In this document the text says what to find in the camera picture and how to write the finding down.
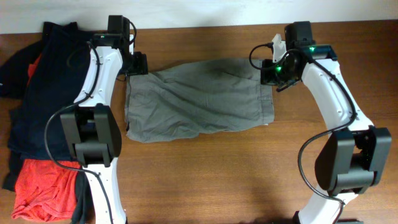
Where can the black garment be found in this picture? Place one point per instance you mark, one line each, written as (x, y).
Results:
(14, 79)

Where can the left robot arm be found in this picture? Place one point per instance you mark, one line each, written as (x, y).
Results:
(90, 129)

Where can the grey shorts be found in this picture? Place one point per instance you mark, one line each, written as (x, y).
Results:
(195, 98)

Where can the navy blue garment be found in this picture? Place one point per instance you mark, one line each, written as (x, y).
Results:
(36, 133)

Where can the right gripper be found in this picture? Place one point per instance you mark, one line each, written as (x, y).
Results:
(267, 78)

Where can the red mesh garment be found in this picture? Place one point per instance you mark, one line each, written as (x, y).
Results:
(45, 192)

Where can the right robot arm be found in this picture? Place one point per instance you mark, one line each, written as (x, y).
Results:
(354, 156)

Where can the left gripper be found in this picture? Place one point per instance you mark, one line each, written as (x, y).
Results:
(140, 63)

